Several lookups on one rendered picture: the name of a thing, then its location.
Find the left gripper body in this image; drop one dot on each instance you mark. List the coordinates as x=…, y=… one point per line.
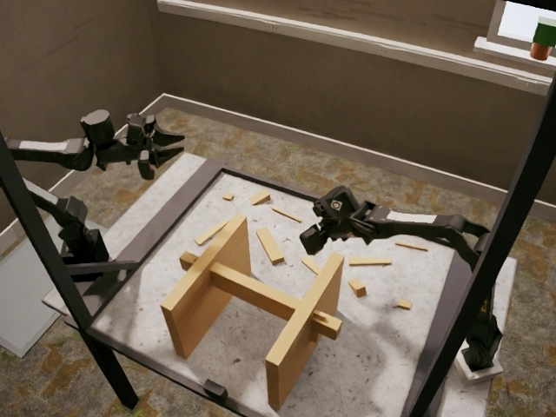
x=145, y=156

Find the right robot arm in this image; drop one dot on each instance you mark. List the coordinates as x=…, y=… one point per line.
x=384, y=222

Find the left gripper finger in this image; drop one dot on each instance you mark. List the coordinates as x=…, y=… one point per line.
x=165, y=138
x=163, y=154

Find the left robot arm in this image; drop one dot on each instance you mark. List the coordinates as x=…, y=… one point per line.
x=70, y=213

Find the tan wooden board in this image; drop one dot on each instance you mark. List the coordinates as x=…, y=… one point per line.
x=193, y=305
x=293, y=348

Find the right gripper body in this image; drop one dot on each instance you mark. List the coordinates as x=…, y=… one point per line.
x=313, y=240

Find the wooden rail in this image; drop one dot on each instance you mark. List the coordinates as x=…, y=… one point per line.
x=261, y=295

